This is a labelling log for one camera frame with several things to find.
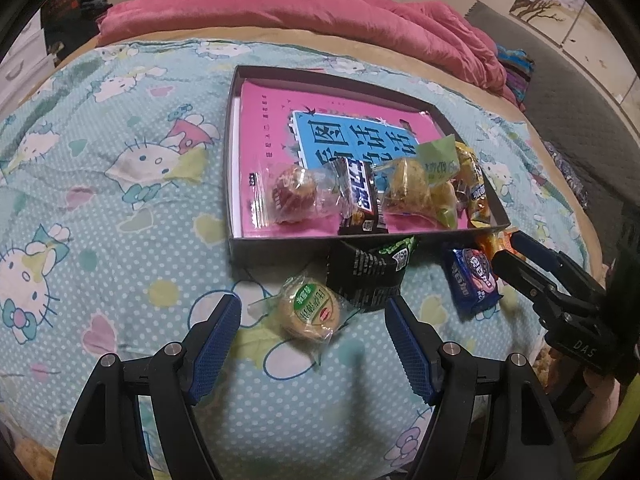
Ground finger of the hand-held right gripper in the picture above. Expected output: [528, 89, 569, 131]
[491, 250, 557, 312]
[510, 230, 608, 301]

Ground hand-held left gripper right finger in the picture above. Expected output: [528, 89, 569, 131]
[384, 296, 576, 480]

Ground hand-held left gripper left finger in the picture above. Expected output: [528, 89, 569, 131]
[52, 292, 243, 480]

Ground blue cookie packet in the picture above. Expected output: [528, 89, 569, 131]
[442, 246, 505, 322]

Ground long yellow snack packet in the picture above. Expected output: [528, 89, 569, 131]
[452, 142, 501, 227]

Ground round pastry with green label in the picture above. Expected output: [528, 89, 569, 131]
[247, 270, 361, 348]

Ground shallow grey cardboard box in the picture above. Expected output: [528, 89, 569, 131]
[227, 65, 512, 268]

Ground light green snack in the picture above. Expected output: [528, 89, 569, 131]
[417, 134, 460, 231]

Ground crumbly pastry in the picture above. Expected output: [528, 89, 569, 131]
[375, 157, 436, 221]

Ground brown chocolate bar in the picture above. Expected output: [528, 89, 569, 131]
[332, 156, 390, 236]

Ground person's right forearm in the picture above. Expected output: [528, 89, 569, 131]
[575, 375, 640, 480]

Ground orange snack packet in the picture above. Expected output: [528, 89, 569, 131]
[475, 227, 523, 263]

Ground dark patterned cloth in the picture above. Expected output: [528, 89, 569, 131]
[542, 140, 591, 206]

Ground black and green snack packet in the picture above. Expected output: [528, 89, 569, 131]
[326, 235, 420, 313]

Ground grey foam mat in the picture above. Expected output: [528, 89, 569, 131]
[465, 2, 640, 221]

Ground colourful striped cloth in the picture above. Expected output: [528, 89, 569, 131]
[495, 45, 536, 111]

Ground red pastry in clear wrapper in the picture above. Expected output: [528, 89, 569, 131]
[247, 162, 343, 228]

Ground cartoon cat printed bedsheet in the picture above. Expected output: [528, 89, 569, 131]
[0, 37, 601, 480]

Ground pink and blue book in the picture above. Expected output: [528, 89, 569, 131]
[235, 82, 446, 236]

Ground pink blanket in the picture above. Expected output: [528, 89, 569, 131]
[97, 0, 516, 103]

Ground white drawer unit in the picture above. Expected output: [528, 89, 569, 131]
[0, 10, 56, 111]

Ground pile of dark clothes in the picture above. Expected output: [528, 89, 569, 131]
[42, 0, 113, 56]

